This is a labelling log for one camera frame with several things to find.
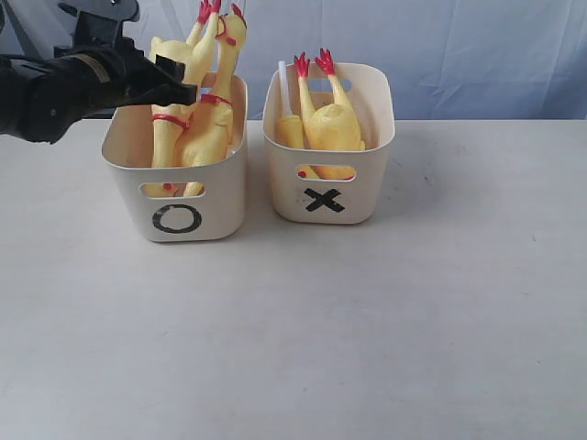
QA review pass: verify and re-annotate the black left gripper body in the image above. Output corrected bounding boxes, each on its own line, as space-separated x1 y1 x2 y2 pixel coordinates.
17 42 151 144

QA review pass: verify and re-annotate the whole rubber chicken facing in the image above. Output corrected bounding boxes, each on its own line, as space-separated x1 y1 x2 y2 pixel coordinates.
150 1 221 168
176 3 249 198

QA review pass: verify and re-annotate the headless yellow rubber chicken body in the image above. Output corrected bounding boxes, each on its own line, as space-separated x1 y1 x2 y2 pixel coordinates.
293 48 366 152

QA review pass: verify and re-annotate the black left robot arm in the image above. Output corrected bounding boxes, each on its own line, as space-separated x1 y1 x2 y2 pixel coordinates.
1 1 198 144

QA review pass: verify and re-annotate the cream bin marked O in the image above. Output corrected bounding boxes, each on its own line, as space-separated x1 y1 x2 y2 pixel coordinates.
102 76 249 243

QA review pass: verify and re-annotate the cream bin marked X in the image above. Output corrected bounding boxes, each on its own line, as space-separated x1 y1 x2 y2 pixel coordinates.
262 62 395 225

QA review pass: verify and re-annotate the white backdrop curtain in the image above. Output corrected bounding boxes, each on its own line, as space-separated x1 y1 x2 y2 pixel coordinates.
0 0 587 121

